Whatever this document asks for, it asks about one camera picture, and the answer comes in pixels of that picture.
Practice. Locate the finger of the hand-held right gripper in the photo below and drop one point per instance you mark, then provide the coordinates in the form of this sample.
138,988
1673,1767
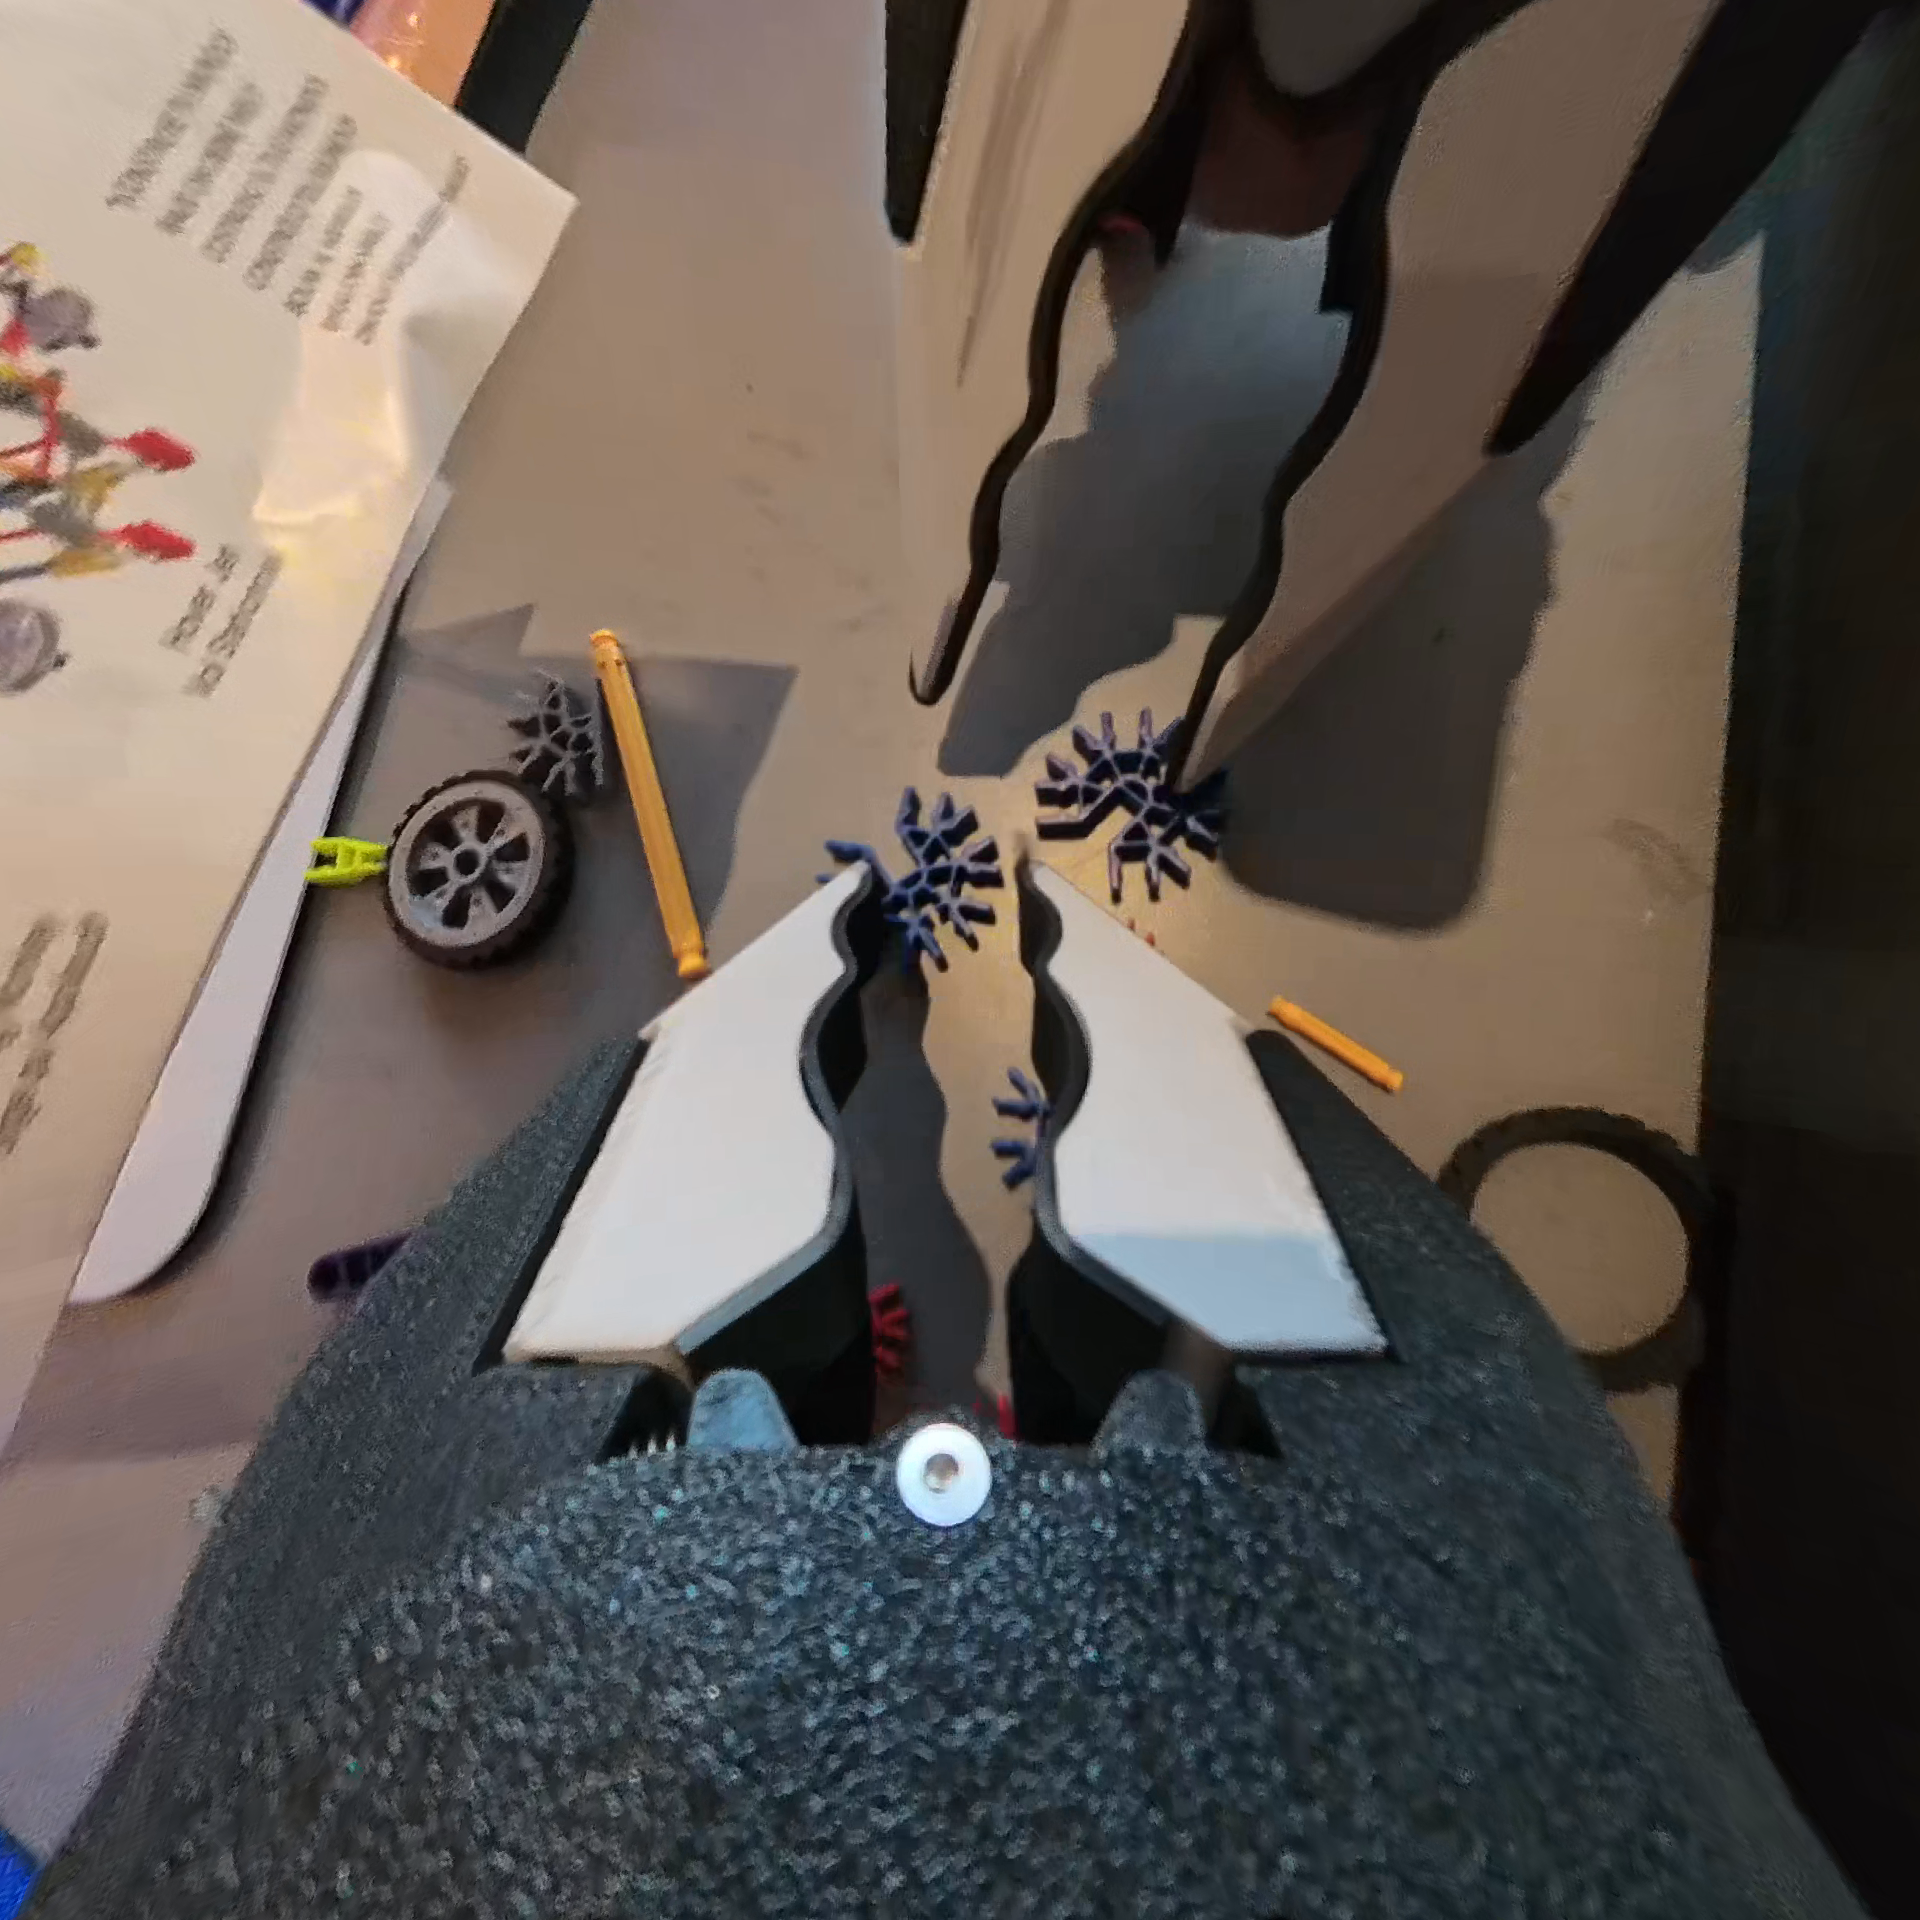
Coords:
992,272
1471,301

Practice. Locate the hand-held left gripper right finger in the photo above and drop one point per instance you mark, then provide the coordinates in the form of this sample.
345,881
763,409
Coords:
1214,1188

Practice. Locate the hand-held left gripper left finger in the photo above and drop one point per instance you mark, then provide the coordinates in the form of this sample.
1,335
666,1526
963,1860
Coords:
693,1169

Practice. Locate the blue snowflake connector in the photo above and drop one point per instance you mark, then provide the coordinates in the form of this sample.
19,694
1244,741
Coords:
1020,1125
938,885
1115,796

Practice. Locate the short yellow rod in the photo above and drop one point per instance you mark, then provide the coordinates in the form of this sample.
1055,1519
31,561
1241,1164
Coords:
1336,1043

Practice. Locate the red fan connector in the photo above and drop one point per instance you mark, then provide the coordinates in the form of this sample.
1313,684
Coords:
886,1328

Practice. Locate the purple connector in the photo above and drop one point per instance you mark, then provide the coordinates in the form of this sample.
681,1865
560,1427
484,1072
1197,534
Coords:
359,1269

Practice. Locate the long yellow rod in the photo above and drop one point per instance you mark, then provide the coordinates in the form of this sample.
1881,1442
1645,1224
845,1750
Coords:
648,811

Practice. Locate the black wheel with grey hub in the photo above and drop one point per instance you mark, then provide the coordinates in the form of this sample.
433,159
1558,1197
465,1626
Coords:
465,866

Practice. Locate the grey fan connector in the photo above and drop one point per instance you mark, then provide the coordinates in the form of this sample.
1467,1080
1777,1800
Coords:
565,739

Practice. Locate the toy instruction booklet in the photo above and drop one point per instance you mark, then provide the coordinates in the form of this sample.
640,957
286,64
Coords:
240,1080

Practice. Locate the lime green connector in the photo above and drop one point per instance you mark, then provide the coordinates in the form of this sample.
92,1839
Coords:
349,861

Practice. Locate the orange toy set box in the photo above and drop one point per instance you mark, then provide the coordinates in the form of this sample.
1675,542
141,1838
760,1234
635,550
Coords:
516,70

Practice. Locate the toy model picture sheet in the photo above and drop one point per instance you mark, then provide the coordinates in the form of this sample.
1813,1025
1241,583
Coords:
302,301

